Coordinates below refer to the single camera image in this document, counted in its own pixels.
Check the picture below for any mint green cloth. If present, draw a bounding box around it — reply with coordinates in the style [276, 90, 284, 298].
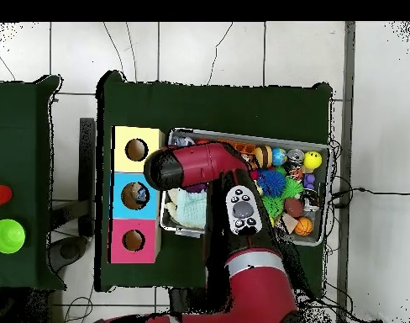
[168, 188, 209, 231]

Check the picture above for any small wooden block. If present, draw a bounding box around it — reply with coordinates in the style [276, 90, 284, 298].
[278, 214, 300, 236]

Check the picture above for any wooden box with three holes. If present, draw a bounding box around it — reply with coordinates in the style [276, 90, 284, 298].
[109, 124, 166, 265]

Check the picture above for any clear mesh bin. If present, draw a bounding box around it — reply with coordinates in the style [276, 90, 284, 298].
[160, 127, 332, 248]

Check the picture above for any brown burger toy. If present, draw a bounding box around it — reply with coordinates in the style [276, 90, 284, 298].
[253, 144, 274, 169]

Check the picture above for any large blue spiky ball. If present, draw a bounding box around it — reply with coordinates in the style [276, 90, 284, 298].
[257, 167, 288, 198]

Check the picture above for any green spiky ball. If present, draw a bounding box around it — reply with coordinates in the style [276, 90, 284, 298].
[261, 194, 304, 222]

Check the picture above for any small globe ball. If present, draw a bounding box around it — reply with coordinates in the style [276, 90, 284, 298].
[271, 147, 289, 167]

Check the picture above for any small brown football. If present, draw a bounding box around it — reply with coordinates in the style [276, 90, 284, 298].
[282, 196, 307, 219]

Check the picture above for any silver soda can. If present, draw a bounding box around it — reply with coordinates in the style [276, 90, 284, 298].
[286, 148, 307, 167]

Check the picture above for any yellow smiley ball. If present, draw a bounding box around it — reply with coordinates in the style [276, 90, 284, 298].
[302, 150, 323, 172]

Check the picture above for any small orange basketball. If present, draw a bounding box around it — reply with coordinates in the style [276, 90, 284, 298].
[293, 216, 315, 237]

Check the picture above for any black cable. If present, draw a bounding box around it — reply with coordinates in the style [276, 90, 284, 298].
[329, 184, 410, 203]

